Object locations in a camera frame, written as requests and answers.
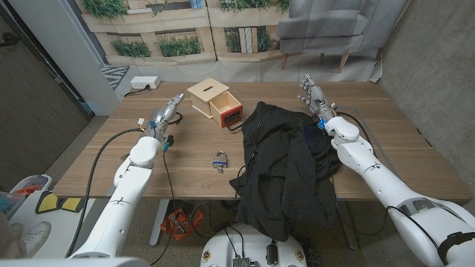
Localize white table leg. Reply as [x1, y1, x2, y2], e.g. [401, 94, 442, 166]
[148, 199, 171, 247]

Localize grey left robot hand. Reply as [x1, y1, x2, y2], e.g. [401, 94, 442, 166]
[146, 93, 186, 144]

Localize silver blue padlock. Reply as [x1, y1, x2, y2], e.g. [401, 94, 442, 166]
[212, 150, 229, 174]

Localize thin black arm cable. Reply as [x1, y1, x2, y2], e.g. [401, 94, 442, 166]
[330, 170, 442, 255]
[150, 148, 177, 266]

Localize dark table leg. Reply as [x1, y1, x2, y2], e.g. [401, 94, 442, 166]
[335, 200, 360, 251]

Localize black power strip cord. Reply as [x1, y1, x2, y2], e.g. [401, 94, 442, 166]
[123, 84, 152, 98]

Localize clear plastic storage box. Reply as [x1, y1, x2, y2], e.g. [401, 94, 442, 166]
[0, 191, 26, 220]

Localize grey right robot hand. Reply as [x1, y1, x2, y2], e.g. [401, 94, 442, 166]
[296, 73, 337, 125]

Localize dark wood-grain door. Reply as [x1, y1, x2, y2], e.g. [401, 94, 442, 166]
[0, 5, 94, 194]

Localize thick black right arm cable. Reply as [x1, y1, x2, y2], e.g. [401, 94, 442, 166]
[335, 111, 376, 156]

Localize wooden box with drawer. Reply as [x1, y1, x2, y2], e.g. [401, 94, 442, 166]
[209, 90, 247, 132]

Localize yellow black-edged pad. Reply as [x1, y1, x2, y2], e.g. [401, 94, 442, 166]
[59, 197, 85, 214]

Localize person leg brown trousers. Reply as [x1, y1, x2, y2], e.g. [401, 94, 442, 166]
[0, 211, 23, 260]

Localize orange tool bundle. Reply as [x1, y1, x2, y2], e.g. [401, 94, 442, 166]
[160, 207, 205, 241]

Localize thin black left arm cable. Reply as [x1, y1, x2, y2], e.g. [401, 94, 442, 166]
[150, 148, 177, 266]

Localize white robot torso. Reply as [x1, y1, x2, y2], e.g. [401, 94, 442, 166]
[199, 222, 308, 267]

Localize black trousers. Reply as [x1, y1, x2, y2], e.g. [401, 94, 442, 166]
[229, 101, 344, 243]

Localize white sneaker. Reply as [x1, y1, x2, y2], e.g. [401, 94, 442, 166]
[16, 221, 52, 257]

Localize wooden box with slot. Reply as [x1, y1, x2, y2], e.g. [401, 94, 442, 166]
[186, 77, 231, 119]

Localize white plastic bin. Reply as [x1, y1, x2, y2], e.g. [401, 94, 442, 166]
[10, 174, 53, 216]

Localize white power strip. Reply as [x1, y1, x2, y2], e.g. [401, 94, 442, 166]
[130, 76, 162, 90]

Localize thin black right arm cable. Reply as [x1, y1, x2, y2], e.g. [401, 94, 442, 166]
[330, 170, 442, 255]

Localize black door handle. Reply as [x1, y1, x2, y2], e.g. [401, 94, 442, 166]
[0, 32, 22, 47]

